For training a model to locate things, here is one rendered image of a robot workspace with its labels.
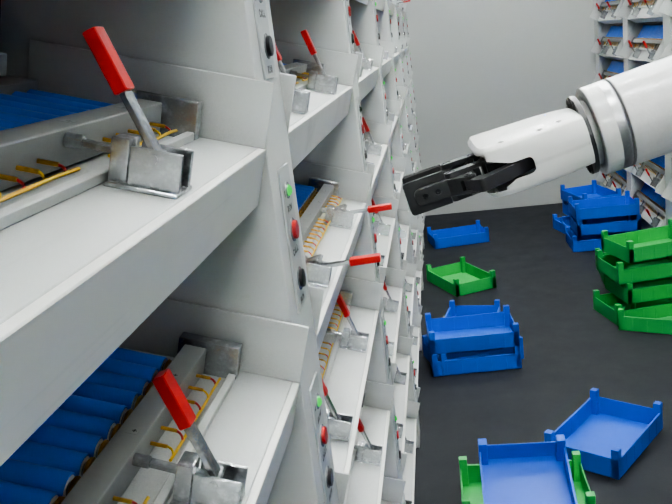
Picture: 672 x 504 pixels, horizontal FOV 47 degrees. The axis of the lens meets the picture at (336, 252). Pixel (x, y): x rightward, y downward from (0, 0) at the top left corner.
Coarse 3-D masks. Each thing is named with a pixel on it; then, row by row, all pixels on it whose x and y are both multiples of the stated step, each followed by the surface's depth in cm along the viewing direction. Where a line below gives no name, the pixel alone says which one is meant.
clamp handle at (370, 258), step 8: (320, 256) 87; (360, 256) 87; (368, 256) 86; (376, 256) 86; (320, 264) 88; (328, 264) 87; (336, 264) 87; (344, 264) 87; (352, 264) 87; (360, 264) 86
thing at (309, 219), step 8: (328, 184) 128; (320, 192) 121; (328, 192) 122; (312, 200) 116; (320, 200) 116; (328, 200) 122; (312, 208) 111; (320, 208) 112; (304, 216) 106; (312, 216) 106; (320, 216) 114; (304, 224) 102; (312, 224) 105; (328, 224) 109; (304, 232) 98; (304, 240) 99; (320, 240) 101; (312, 248) 97
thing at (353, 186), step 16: (304, 176) 130; (320, 176) 130; (336, 176) 130; (352, 176) 130; (368, 176) 129; (336, 192) 129; (352, 192) 130; (352, 208) 125; (352, 224) 115; (336, 240) 106; (352, 240) 107; (336, 256) 99; (336, 272) 93; (320, 288) 72; (336, 288) 91; (320, 304) 72; (320, 320) 77; (320, 336) 78
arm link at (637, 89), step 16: (656, 64) 69; (608, 80) 70; (624, 80) 69; (640, 80) 68; (656, 80) 68; (624, 96) 68; (640, 96) 67; (656, 96) 67; (640, 112) 67; (656, 112) 67; (640, 128) 68; (656, 128) 67; (640, 144) 68; (656, 144) 68; (640, 160) 70
